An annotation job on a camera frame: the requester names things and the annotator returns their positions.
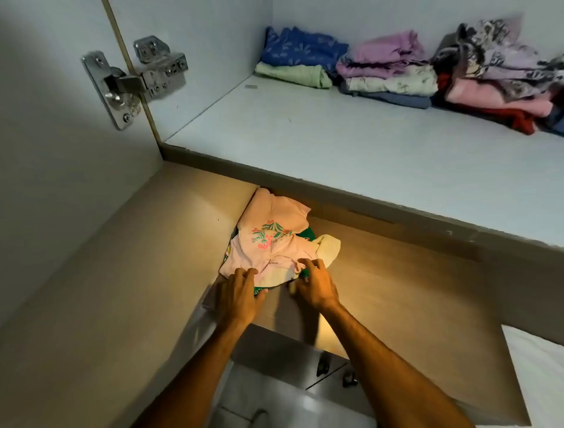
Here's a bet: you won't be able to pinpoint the pink embroidered child shirt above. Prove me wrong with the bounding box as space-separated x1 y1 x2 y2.
219 187 320 287

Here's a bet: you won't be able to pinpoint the person's left forearm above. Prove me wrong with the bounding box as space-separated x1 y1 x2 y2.
132 318 252 428

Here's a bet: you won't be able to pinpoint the person's right hand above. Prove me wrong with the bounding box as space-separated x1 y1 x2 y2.
288 259 343 313

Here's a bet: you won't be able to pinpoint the cream giraffe print shirt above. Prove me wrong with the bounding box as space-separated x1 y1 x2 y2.
268 233 343 287

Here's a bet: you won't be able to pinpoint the person's left hand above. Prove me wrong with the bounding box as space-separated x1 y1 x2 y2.
214 267 268 327

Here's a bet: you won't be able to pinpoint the person's right forearm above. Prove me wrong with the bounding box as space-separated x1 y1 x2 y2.
319 302 476 428

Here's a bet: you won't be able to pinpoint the row of clothes stacks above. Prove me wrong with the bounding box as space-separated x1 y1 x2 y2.
254 17 564 136

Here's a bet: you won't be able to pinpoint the green chipmunk print shorts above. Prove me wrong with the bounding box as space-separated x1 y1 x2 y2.
222 227 319 299

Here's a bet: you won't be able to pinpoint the metal door hinge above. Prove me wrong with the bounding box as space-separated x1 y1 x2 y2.
81 35 189 131

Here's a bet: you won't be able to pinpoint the grey wardrobe door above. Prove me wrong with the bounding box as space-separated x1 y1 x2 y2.
0 0 165 327

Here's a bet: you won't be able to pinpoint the white bed sheet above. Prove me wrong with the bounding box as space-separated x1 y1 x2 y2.
502 325 564 428

